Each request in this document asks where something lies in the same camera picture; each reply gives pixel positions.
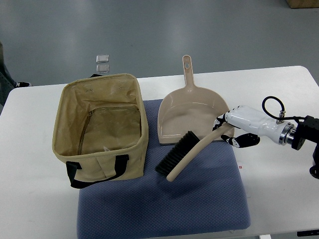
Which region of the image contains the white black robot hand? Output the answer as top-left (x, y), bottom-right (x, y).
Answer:
top-left (212, 106), bottom-right (295, 148)

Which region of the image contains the pink hand broom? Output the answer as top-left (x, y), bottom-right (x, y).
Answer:
top-left (155, 123), bottom-right (233, 182)

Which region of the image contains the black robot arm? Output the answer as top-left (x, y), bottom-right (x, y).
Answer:
top-left (262, 96), bottom-right (319, 179)

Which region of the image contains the yellow fabric bag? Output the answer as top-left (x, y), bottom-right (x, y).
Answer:
top-left (52, 74), bottom-right (149, 189)

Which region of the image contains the pink dustpan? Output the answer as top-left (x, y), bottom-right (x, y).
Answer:
top-left (158, 55), bottom-right (229, 144)

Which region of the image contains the blue cushion mat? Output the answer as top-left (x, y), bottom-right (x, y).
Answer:
top-left (77, 100), bottom-right (250, 239)

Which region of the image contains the cardboard box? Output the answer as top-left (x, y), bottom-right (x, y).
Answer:
top-left (286, 0), bottom-right (319, 8)

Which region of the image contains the clear plastic square lower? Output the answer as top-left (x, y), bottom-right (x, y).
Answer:
top-left (96, 64), bottom-right (110, 73)

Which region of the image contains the person in dark clothes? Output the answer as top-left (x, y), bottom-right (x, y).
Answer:
top-left (0, 43), bottom-right (32, 106)

